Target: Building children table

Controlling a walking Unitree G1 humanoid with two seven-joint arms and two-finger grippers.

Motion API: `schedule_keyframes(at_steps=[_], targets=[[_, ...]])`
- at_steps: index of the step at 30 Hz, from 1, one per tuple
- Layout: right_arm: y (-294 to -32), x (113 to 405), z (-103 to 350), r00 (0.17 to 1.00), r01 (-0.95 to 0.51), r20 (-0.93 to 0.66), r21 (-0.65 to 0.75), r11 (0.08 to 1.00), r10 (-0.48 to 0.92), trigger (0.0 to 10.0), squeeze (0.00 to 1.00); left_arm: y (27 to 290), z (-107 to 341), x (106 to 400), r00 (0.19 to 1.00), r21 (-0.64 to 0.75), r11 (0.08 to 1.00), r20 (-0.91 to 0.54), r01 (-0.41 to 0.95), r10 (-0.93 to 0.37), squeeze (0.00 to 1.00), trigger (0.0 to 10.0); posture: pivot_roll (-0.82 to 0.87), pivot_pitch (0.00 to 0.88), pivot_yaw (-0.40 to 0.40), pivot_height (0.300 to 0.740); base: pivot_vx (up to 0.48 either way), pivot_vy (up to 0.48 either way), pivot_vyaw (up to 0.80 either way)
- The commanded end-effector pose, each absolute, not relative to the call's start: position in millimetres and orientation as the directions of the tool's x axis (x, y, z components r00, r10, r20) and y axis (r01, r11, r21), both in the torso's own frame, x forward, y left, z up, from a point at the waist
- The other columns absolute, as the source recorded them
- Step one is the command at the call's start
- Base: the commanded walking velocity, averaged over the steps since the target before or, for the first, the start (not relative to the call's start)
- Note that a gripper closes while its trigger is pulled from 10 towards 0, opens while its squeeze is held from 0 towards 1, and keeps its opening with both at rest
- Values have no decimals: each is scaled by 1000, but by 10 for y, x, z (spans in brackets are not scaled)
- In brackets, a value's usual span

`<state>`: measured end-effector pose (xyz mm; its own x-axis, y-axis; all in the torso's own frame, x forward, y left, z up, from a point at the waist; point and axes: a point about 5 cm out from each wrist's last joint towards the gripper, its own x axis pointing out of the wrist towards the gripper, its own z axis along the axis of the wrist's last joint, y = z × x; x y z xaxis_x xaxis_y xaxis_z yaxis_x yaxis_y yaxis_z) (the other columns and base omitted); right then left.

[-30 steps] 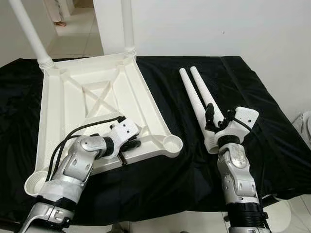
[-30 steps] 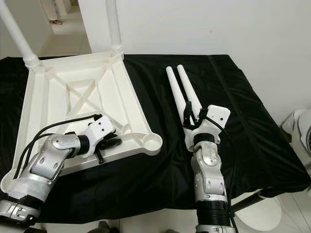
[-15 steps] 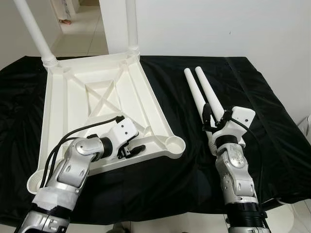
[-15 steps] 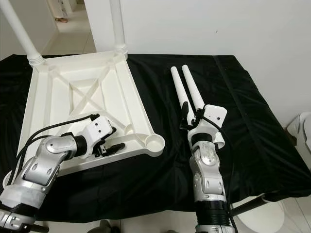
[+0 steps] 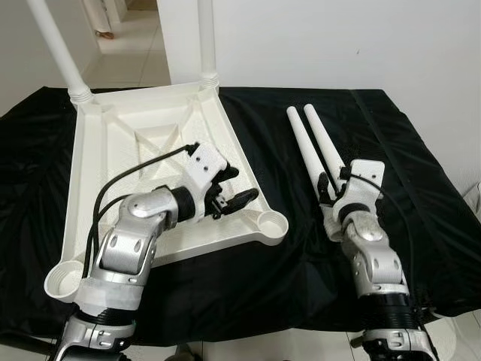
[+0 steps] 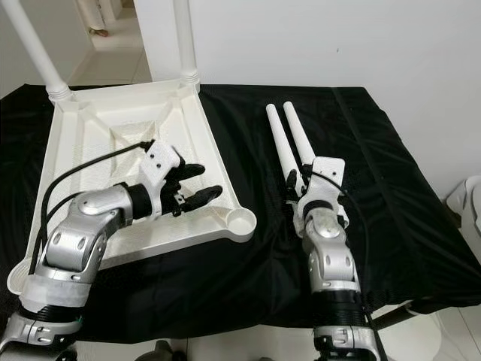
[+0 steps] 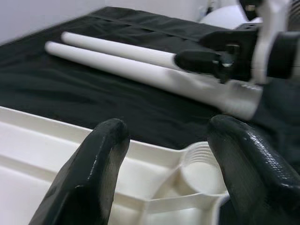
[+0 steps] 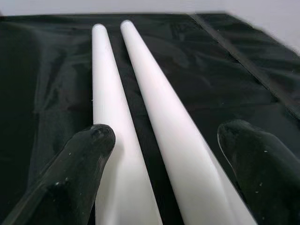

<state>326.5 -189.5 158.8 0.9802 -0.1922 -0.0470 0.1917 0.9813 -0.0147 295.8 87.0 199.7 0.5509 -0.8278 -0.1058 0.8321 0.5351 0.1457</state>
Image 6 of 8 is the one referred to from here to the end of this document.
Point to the white plastic table leg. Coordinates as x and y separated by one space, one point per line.
30 41
297 131
184 37
278 139

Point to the white plastic table top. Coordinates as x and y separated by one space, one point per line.
98 113

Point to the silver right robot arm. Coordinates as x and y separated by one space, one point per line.
331 263

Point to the black tablecloth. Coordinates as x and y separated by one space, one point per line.
406 248

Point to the grey robot foot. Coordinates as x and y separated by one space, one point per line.
164 352

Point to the black metal table leg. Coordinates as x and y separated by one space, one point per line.
397 317

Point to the person in light garment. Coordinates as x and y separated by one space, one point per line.
96 15

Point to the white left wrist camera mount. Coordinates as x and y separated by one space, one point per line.
159 158

